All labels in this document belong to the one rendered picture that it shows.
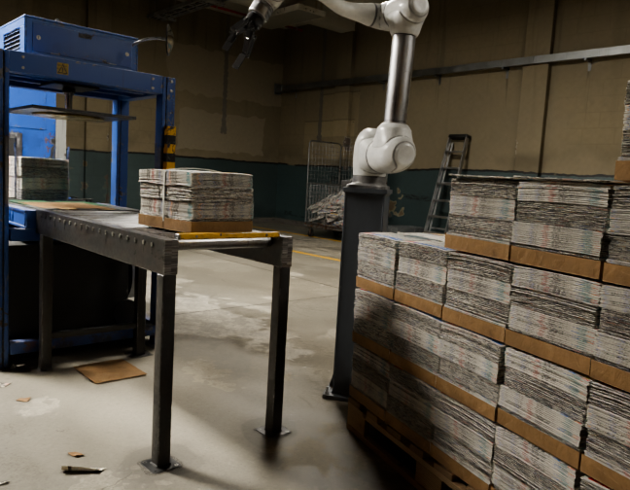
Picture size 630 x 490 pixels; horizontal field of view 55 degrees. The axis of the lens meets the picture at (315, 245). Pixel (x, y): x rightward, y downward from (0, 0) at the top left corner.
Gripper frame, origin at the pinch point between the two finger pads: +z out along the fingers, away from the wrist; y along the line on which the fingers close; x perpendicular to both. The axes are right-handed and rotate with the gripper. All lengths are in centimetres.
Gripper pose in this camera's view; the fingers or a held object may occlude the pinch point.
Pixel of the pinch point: (231, 56)
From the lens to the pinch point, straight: 260.1
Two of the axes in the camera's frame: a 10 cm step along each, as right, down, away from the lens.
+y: 1.6, 2.6, 9.5
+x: -8.5, -4.5, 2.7
